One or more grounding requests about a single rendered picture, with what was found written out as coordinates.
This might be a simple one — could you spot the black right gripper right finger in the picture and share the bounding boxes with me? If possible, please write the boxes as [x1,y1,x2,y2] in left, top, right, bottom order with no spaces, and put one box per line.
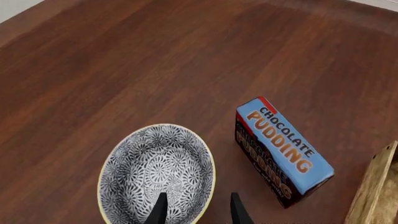
[230,192,254,224]

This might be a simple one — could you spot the black and white patterned bowl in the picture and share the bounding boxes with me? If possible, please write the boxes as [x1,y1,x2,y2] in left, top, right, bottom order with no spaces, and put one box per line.
[97,123,218,224]

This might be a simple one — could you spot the wooden slat tray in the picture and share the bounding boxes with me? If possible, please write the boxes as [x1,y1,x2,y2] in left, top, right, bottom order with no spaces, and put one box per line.
[343,140,398,224]

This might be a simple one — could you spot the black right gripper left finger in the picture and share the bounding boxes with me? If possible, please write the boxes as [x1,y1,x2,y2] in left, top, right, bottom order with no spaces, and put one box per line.
[146,192,168,224]

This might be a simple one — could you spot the chocolate pudding box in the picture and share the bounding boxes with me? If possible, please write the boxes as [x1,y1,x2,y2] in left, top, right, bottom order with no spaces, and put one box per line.
[234,95,336,210]

